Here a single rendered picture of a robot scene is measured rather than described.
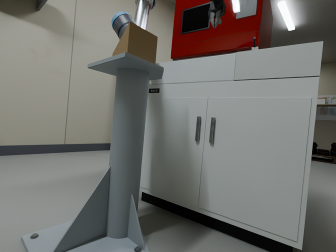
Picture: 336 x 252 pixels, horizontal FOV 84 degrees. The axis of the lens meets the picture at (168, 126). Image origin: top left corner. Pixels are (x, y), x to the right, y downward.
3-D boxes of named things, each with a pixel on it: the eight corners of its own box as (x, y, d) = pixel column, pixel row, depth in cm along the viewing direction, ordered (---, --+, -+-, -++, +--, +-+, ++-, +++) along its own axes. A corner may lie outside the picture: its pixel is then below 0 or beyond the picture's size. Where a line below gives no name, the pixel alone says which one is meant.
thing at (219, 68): (159, 87, 135) (160, 67, 135) (238, 84, 105) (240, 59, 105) (151, 84, 127) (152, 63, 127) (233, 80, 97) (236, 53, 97)
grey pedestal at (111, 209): (53, 315, 52) (77, 22, 51) (21, 239, 82) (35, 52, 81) (172, 241, 90) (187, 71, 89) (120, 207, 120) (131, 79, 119)
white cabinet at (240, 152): (178, 181, 184) (185, 99, 183) (296, 215, 131) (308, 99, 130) (132, 201, 131) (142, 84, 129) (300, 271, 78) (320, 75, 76)
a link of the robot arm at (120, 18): (112, 30, 92) (104, 17, 98) (126, 49, 104) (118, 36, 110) (132, 16, 91) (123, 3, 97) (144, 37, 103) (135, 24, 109)
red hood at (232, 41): (199, 77, 252) (204, 32, 251) (268, 72, 207) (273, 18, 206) (169, 58, 189) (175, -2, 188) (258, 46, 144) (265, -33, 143)
